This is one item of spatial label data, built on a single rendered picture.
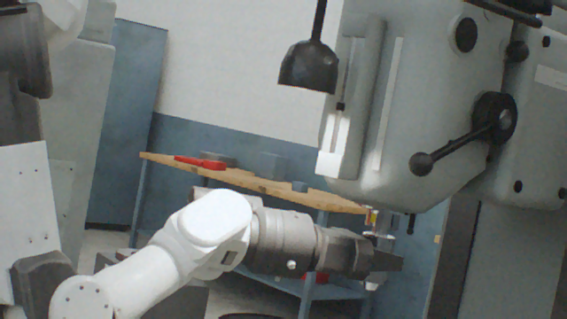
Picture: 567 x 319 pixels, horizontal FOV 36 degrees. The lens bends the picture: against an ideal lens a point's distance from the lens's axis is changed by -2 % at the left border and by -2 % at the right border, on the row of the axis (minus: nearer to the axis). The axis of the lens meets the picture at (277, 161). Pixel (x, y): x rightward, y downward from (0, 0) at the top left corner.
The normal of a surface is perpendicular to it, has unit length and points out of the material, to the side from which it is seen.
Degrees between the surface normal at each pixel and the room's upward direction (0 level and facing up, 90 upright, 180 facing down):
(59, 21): 95
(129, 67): 90
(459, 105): 90
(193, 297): 90
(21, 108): 77
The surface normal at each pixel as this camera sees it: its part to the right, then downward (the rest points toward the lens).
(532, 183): 0.67, 0.17
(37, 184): 0.73, -0.04
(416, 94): -0.13, 0.03
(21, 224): 0.41, 0.02
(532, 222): -0.72, -0.10
